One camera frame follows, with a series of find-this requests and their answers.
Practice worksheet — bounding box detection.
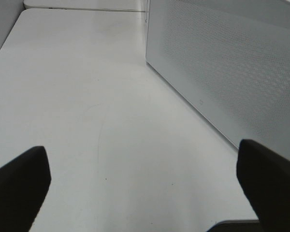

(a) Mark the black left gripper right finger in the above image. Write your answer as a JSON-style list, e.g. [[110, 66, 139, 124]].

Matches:
[[236, 139, 290, 232]]

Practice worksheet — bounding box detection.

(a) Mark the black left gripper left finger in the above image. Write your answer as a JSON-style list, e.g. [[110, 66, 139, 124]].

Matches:
[[0, 146, 51, 232]]

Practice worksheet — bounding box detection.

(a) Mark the white microwave door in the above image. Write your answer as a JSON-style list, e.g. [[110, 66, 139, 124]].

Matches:
[[146, 0, 290, 160]]

